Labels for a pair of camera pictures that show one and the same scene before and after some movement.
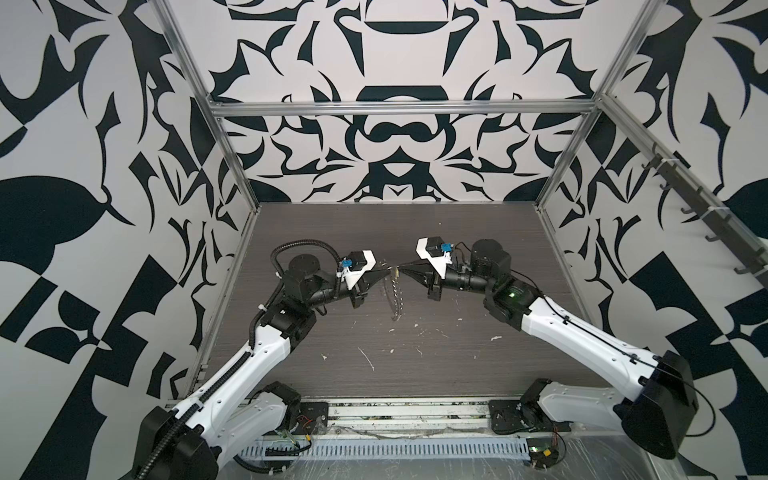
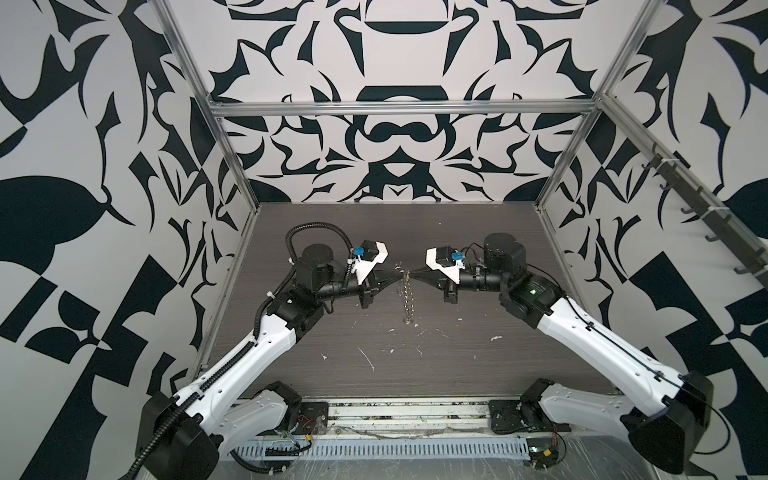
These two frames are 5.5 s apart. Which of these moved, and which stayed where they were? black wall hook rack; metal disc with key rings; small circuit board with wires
Moved: metal disc with key rings
Stayed: small circuit board with wires; black wall hook rack
